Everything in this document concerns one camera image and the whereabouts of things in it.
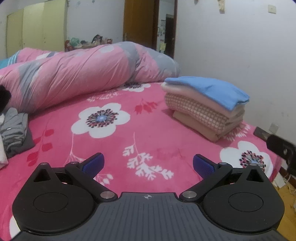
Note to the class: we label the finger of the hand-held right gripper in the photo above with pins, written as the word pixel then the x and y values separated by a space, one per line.
pixel 279 146

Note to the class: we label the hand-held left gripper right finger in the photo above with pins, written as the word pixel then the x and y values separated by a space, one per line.
pixel 203 165

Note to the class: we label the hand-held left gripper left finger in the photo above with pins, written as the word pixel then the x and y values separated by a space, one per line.
pixel 93 164

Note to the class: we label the blue t-shirt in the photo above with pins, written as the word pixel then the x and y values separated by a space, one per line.
pixel 212 90

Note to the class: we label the dark flat board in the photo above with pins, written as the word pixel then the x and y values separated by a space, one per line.
pixel 261 133

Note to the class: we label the beige folded garment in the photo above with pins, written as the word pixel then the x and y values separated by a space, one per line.
pixel 196 127

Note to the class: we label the pink checked folded garment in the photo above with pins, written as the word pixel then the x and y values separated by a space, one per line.
pixel 196 111

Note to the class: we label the pink floral fleece blanket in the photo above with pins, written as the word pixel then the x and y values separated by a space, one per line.
pixel 150 139

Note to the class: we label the dark grey garment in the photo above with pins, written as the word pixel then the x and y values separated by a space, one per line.
pixel 29 143

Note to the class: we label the cream folded garment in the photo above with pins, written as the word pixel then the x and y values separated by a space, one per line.
pixel 185 91

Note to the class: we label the light grey garment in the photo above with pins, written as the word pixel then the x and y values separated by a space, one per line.
pixel 13 129

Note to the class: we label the white garment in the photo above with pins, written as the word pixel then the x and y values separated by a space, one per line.
pixel 2 157

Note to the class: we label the pink and grey floral duvet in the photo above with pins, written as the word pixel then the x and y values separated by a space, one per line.
pixel 81 69

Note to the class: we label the black garment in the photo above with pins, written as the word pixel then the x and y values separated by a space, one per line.
pixel 4 97

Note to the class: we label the green bag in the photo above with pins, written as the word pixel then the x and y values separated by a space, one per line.
pixel 75 42

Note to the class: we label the black handbag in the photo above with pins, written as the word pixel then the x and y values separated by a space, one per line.
pixel 97 39

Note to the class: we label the blue striped quilt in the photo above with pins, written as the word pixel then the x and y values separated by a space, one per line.
pixel 13 59

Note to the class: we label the wooden door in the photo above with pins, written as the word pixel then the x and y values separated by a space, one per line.
pixel 138 23

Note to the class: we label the pale yellow wardrobe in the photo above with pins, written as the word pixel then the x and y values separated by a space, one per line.
pixel 34 25

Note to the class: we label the white wall socket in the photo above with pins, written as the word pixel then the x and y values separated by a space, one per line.
pixel 274 128

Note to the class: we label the white wall switch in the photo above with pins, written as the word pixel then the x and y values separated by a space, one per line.
pixel 272 9

